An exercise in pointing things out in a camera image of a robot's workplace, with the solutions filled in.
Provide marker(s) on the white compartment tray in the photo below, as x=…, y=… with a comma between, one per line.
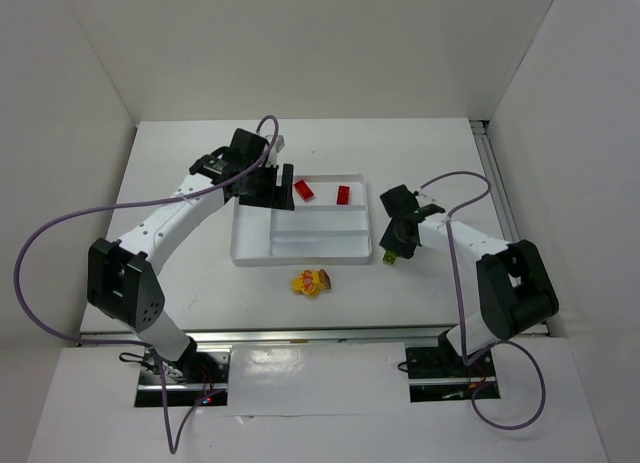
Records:
x=316, y=232

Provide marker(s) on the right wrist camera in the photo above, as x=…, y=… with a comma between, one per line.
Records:
x=424, y=200

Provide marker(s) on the red lego brick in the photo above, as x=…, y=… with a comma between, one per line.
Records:
x=303, y=190
x=343, y=195

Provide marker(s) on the lime green lego brick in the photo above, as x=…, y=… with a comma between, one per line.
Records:
x=389, y=257

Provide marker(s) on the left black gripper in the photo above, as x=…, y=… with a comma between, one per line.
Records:
x=270, y=189

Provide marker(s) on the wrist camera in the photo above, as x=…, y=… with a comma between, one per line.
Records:
x=272, y=158
x=424, y=200

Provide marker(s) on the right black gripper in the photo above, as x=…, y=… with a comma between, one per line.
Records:
x=398, y=234

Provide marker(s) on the aluminium side rail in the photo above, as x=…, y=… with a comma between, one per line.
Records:
x=495, y=178

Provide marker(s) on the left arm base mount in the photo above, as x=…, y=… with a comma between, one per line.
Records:
x=182, y=391

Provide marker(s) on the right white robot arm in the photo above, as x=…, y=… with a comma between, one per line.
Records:
x=462, y=244

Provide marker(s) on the brown lego brick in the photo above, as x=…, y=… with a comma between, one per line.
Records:
x=324, y=279

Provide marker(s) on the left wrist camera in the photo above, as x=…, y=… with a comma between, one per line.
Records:
x=272, y=158

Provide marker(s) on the aluminium front rail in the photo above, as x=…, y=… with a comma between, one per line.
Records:
x=338, y=334

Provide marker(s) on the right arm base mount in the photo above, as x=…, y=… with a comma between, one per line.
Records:
x=438, y=374

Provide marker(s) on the yellow lego brick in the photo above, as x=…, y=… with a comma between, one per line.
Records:
x=308, y=284

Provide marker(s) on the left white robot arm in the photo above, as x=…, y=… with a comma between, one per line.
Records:
x=123, y=275

